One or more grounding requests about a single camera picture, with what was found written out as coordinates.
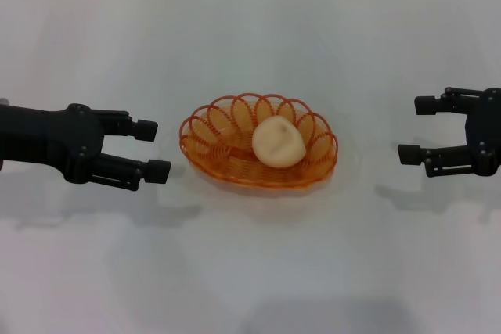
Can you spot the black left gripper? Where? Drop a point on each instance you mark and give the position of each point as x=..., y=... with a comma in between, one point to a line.
x=51, y=138

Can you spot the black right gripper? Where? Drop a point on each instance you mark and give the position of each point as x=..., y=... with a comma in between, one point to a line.
x=487, y=134

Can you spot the beige steamed bun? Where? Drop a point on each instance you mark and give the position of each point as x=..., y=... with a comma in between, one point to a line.
x=278, y=142

